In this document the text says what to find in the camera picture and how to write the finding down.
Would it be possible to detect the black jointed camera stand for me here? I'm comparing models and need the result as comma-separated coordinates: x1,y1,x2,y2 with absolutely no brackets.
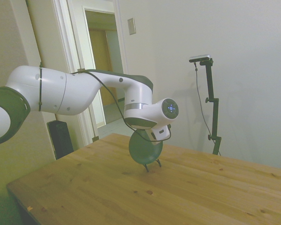
198,58,222,156

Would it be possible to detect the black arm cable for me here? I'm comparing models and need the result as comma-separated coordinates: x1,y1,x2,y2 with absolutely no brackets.
70,70,173,143

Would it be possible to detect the dark teal round plate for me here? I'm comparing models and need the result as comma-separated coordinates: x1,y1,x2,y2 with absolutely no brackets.
128,128,164,166

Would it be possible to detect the wooden door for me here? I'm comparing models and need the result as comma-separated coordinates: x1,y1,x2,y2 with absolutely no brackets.
88,27,119,106

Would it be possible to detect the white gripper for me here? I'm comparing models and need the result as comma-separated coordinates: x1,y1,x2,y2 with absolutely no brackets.
150,125,172,145

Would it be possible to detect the grey exterior camera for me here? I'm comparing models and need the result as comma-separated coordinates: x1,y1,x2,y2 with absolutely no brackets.
189,54,212,64

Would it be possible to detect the white door frame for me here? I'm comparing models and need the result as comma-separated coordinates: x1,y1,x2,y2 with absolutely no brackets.
52,0,129,146

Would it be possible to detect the black tower heater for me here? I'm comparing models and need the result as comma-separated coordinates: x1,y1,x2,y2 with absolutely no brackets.
47,120,74,160

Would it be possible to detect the black wire plate stand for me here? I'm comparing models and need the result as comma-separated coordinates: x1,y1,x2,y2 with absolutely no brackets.
143,157,163,173

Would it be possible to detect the white wall switch plate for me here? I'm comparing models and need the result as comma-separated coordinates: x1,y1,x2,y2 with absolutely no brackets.
127,17,137,36

